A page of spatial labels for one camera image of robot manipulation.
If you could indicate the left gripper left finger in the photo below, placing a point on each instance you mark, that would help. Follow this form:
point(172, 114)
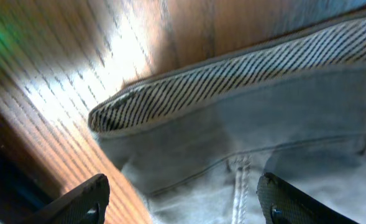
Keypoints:
point(87, 203)

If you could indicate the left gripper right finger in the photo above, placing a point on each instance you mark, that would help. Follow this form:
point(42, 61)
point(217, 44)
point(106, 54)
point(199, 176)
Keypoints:
point(282, 203)

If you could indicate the grey shorts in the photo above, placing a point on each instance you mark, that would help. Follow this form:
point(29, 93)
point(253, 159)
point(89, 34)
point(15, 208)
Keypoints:
point(194, 143)

